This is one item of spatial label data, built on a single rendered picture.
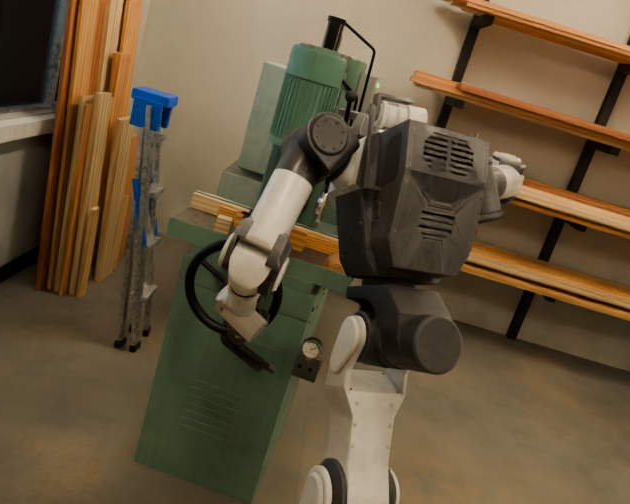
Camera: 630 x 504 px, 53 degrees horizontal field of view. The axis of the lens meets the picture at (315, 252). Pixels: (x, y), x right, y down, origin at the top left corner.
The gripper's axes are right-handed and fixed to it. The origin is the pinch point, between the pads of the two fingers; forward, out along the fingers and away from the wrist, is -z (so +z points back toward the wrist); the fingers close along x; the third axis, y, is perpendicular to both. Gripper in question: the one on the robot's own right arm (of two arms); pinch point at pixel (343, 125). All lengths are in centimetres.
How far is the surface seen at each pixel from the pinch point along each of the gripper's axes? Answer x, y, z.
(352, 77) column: -29.2, 7.1, -4.4
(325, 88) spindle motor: -7.5, -4.9, -8.5
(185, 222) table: 33, 27, -38
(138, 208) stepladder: -4, 89, -82
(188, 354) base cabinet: 62, 59, -26
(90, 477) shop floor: 103, 85, -45
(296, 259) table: 33.4, 26.8, -1.1
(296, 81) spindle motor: -6.2, -5.4, -17.4
